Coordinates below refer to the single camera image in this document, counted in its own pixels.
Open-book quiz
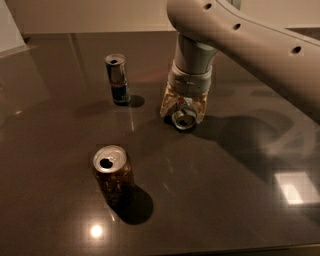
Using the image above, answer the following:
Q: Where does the brown soda can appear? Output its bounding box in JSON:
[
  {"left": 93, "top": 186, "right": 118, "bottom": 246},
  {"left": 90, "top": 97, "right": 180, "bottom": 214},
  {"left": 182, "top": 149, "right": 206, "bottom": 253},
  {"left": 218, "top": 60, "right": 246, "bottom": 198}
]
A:
[{"left": 92, "top": 145, "right": 135, "bottom": 209}]

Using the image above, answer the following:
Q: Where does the tall slim dark can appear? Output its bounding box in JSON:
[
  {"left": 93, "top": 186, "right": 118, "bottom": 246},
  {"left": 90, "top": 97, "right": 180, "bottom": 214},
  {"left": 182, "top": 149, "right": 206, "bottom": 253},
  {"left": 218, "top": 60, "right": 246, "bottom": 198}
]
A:
[{"left": 104, "top": 53, "right": 131, "bottom": 105}]

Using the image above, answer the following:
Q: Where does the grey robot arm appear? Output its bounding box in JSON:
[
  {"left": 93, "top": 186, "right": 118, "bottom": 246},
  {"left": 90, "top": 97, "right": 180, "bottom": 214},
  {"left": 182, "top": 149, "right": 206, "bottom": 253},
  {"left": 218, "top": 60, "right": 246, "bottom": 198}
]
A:
[{"left": 161, "top": 0, "right": 320, "bottom": 121}]

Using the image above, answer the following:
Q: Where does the white green 7up can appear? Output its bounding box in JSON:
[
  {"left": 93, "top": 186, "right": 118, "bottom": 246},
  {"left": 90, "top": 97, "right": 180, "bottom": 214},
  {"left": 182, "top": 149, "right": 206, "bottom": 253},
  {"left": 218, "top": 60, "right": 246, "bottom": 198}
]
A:
[{"left": 171, "top": 108, "right": 196, "bottom": 131}]

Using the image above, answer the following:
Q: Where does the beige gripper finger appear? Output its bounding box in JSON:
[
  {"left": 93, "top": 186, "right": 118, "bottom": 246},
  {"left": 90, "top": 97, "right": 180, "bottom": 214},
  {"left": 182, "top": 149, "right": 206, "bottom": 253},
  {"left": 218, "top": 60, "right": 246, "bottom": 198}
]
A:
[
  {"left": 160, "top": 84, "right": 184, "bottom": 117},
  {"left": 187, "top": 92, "right": 208, "bottom": 124}
]

